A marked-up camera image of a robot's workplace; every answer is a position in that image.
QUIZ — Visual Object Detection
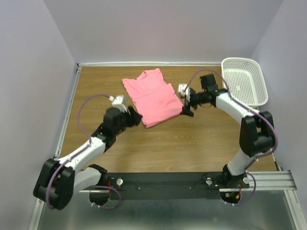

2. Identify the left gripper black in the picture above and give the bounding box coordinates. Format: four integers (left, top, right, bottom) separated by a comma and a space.
113, 105, 142, 135

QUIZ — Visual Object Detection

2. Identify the pink t shirt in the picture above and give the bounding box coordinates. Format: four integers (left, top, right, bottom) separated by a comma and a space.
122, 68, 183, 128

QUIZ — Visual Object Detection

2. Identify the white perforated plastic basket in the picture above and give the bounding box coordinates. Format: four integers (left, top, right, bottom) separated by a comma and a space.
221, 57, 269, 108

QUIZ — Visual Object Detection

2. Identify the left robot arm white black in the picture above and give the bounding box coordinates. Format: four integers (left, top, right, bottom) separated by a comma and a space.
33, 106, 142, 210

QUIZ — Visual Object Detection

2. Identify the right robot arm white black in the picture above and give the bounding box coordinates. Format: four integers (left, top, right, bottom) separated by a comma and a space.
178, 74, 277, 188

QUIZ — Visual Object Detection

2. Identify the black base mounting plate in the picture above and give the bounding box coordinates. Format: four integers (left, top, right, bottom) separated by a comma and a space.
88, 171, 250, 206

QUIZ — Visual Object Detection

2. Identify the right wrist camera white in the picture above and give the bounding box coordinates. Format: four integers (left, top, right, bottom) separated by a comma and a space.
178, 83, 195, 102

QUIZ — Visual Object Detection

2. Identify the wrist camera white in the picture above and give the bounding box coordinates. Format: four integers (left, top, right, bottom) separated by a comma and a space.
108, 95, 128, 113
178, 83, 195, 102

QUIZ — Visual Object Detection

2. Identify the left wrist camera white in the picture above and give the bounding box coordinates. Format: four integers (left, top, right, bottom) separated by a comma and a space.
108, 95, 128, 113

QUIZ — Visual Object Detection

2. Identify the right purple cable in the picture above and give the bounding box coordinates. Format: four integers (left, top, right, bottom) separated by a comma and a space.
183, 69, 279, 207

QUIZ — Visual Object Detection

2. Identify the aluminium front rail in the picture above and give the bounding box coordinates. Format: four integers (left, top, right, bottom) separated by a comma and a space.
74, 169, 296, 193

